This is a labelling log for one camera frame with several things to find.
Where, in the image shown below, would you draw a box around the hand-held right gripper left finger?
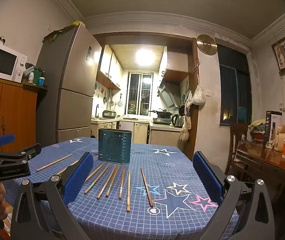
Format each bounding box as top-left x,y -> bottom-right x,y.
11,152 -> 94,240

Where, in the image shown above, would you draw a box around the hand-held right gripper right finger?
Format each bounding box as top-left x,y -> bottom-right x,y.
192,151 -> 275,240

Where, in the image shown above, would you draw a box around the wooden chopstick green band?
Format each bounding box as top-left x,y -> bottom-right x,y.
106,164 -> 120,197

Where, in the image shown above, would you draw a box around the teal slotted utensil holder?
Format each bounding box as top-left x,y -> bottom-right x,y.
98,128 -> 133,164

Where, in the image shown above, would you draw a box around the pale pointed wooden chopstick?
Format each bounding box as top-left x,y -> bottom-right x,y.
126,169 -> 131,212

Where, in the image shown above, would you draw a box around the orange wooden cabinet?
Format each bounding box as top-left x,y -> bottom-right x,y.
0,75 -> 48,153

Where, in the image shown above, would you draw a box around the dark wooden chair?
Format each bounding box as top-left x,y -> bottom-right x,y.
224,123 -> 251,180

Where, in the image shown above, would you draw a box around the blue star checked tablecloth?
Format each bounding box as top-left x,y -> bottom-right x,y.
1,137 -> 239,240

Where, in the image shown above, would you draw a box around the hanging cloth bags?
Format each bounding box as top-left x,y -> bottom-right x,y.
180,90 -> 193,143

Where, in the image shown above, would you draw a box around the dark wooden side table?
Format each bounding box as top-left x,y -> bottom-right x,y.
235,140 -> 285,205

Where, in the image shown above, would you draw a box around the steel electric kettle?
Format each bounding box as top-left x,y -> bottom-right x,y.
171,114 -> 185,128

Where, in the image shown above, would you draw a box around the gas stove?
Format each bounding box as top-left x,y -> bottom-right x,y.
152,117 -> 171,126

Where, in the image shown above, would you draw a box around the yellowish cloth pile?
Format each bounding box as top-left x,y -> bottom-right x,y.
249,119 -> 266,133

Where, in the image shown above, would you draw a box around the green box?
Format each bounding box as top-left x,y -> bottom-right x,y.
33,70 -> 43,84

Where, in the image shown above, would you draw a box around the cream lower kitchen cabinets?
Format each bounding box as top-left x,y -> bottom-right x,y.
91,119 -> 183,152

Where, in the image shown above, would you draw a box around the cream kitchen cabinets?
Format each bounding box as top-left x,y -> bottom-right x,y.
91,119 -> 183,152
96,45 -> 124,90

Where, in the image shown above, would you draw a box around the white microwave oven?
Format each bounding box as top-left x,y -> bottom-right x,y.
0,41 -> 28,83

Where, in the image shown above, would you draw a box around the black wok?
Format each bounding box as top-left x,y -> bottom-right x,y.
148,109 -> 174,117

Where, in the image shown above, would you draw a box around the silver refrigerator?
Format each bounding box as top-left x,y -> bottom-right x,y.
36,25 -> 103,144

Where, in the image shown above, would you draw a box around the hanging white plastic bag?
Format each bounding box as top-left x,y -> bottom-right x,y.
192,84 -> 206,105

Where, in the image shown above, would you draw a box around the black cardboard box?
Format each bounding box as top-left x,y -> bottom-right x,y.
264,110 -> 283,144

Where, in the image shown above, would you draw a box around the brown paper bag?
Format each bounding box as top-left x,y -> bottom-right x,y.
274,125 -> 285,152

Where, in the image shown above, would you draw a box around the steel range hood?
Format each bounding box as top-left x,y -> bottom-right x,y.
157,83 -> 183,108

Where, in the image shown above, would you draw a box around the dark room window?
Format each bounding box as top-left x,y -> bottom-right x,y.
217,44 -> 253,127

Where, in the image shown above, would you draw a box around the barred kitchen window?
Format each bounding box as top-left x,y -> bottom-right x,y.
125,72 -> 154,117

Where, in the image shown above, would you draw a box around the cream upper kitchen cabinets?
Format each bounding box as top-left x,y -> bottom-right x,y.
96,45 -> 124,90

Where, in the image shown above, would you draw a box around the dark green bundle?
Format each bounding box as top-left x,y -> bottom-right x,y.
43,29 -> 67,43

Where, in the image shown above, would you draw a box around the wooden upper kitchen cabinet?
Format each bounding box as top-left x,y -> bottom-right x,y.
159,51 -> 190,84

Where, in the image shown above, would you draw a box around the round brass plate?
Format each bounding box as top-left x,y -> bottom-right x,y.
196,34 -> 218,55

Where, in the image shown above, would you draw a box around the round ceiling lamp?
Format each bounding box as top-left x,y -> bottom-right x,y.
135,49 -> 155,67

